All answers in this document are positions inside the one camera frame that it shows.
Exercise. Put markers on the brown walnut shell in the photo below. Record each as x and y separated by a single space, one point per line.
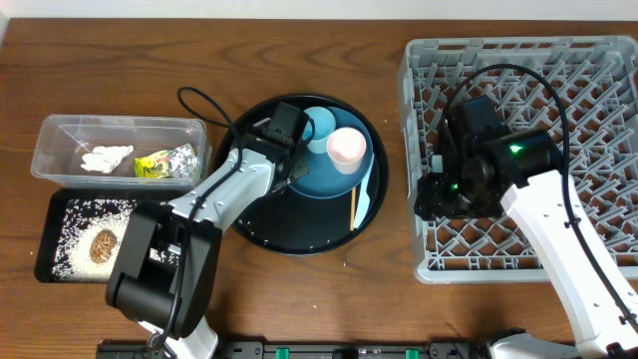
103 246

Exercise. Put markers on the light blue cup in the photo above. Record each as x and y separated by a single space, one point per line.
317 135

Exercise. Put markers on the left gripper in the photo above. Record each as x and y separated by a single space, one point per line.
303 170

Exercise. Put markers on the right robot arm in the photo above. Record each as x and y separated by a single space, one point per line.
535 191

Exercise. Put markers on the dark blue plate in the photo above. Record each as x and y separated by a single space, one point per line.
323 180

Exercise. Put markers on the black rectangular tray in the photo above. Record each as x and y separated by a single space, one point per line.
53 223

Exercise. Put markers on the white tissue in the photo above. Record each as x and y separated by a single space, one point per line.
105 159

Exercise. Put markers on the clear plastic bin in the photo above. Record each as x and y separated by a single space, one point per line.
65 139

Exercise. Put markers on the black mounting rail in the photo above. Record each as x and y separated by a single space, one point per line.
258 350

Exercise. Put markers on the round black serving tray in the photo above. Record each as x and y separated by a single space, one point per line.
291 223

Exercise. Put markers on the yellow snack wrapper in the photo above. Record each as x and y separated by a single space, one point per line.
177 163

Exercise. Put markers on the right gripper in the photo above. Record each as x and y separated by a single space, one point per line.
432 202

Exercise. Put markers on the light blue plastic knife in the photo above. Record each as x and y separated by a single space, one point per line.
363 199

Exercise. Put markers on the pink cup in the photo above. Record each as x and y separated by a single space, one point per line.
346 148

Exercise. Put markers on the cooked white rice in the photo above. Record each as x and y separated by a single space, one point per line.
83 219

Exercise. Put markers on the grey dishwasher rack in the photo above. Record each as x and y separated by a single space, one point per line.
580 89

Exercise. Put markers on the wooden chopstick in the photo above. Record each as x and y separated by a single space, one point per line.
353 209

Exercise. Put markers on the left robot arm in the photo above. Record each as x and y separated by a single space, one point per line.
165 268

